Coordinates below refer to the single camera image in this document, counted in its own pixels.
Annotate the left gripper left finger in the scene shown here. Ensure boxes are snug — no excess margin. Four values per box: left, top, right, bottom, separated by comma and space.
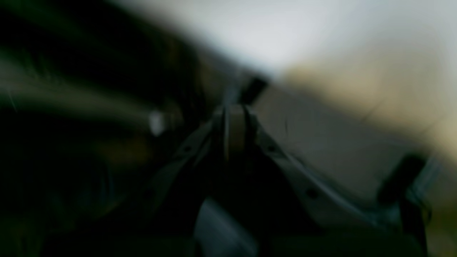
43, 107, 229, 257

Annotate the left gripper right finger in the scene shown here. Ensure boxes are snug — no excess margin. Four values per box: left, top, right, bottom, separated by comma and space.
227, 105, 427, 257

